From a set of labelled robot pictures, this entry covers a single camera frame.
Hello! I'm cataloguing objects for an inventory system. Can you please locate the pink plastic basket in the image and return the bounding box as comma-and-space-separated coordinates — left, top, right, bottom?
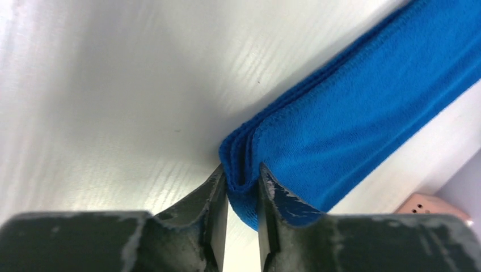
395, 193, 473, 227

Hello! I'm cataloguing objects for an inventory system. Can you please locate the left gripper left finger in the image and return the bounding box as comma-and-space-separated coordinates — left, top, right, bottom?
155, 165, 228, 271

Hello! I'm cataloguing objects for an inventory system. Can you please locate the blue towel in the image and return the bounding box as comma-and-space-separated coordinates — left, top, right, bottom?
219, 1, 480, 229

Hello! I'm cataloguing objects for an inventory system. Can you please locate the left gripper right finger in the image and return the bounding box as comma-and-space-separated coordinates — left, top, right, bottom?
257, 163, 331, 271

